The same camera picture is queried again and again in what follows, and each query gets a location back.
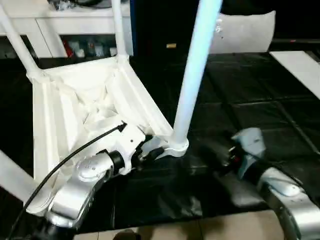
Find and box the white patterned jar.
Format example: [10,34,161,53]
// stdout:
[95,42,105,58]

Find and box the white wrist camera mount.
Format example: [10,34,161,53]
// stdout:
[230,126,266,181]
[109,123,148,176]

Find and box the dark round robot body part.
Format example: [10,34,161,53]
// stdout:
[113,229,141,240]

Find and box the white flat panel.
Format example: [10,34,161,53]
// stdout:
[269,50,320,100]

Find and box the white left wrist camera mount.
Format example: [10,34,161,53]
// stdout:
[109,123,148,176]

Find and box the grey helmet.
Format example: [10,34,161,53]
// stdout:
[72,0,112,7]

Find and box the black speaker with gold label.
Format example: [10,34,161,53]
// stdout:
[129,0,220,57]

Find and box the black work mat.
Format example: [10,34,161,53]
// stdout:
[0,51,320,233]

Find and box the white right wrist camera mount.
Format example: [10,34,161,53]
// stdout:
[230,126,266,181]

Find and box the white plastic table leg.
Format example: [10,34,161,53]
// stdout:
[0,3,41,76]
[171,0,225,151]
[111,0,131,63]
[0,149,35,204]

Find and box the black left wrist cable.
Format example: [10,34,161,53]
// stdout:
[0,121,126,240]

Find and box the white plastic table top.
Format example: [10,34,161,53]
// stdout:
[24,54,190,218]

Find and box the white sideboard with glass doors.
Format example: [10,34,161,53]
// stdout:
[0,0,135,60]

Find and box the grey cushion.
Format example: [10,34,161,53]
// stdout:
[209,10,276,54]

